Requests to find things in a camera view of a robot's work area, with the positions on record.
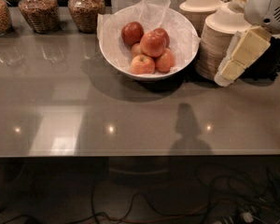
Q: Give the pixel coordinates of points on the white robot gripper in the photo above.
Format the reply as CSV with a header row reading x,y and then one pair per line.
x,y
265,7

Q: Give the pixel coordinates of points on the large red-yellow apple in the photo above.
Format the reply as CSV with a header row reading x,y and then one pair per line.
x,y
152,44

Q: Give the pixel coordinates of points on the white bowl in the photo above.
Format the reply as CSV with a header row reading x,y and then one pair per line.
x,y
115,58

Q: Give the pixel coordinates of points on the red apple at back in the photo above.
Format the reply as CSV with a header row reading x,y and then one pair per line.
x,y
161,31

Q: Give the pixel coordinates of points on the front right orange apple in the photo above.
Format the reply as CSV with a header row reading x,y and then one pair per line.
x,y
165,62

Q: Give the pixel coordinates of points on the orange apple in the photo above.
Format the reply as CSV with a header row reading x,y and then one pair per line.
x,y
142,64
165,62

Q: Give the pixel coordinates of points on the front left orange apple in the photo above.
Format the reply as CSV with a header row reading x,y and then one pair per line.
x,y
142,64

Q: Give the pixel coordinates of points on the small apple in middle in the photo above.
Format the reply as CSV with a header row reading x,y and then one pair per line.
x,y
135,50

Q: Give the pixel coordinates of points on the dark red apple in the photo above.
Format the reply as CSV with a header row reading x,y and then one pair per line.
x,y
132,32

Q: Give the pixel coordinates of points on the front stack of paper bowls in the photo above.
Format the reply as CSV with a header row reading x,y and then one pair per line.
x,y
218,30

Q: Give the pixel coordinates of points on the stack of paper bowls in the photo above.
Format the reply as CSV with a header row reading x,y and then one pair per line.
x,y
218,30
196,11

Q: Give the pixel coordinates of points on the rear stack of paper bowls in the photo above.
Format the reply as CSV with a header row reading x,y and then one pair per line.
x,y
196,11

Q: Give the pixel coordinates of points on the white tissue paper liner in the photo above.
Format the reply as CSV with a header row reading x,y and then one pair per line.
x,y
155,6

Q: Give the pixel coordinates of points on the right glass jar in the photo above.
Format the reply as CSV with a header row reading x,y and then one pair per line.
x,y
85,13

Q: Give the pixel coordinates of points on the white power plug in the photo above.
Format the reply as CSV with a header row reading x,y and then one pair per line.
x,y
247,218

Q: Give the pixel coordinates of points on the middle glass jar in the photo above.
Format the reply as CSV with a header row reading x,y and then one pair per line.
x,y
41,15

